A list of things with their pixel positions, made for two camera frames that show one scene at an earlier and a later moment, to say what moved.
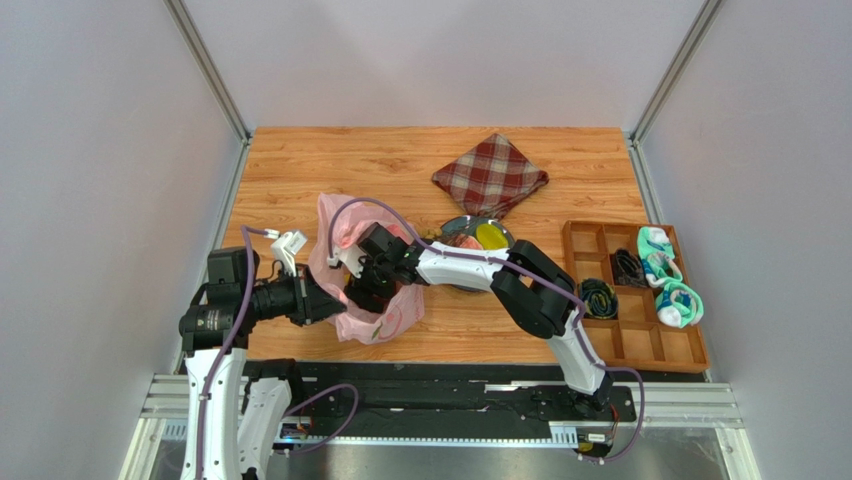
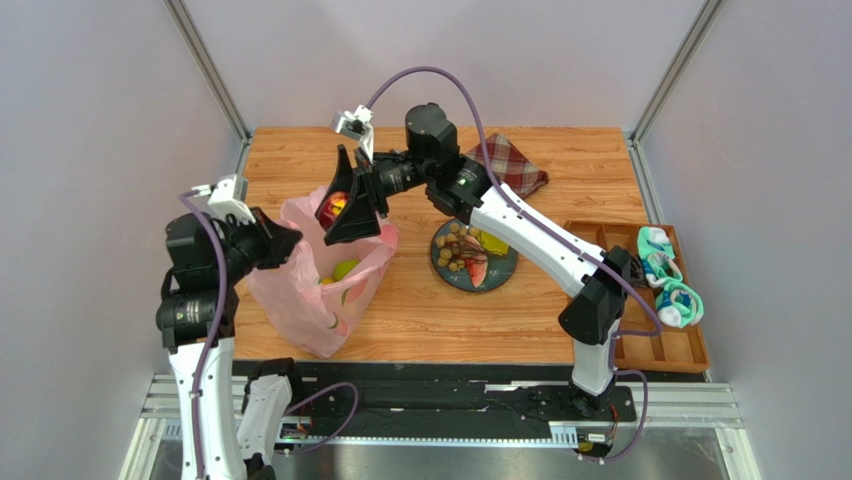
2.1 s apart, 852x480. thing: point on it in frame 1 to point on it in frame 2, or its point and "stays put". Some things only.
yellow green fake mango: [490, 237] stays put
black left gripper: [311, 302] to [276, 240]
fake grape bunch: [431, 233] to [459, 245]
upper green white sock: [656, 253] stays put
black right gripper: [371, 277] to [367, 188]
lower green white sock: [679, 305] stays put
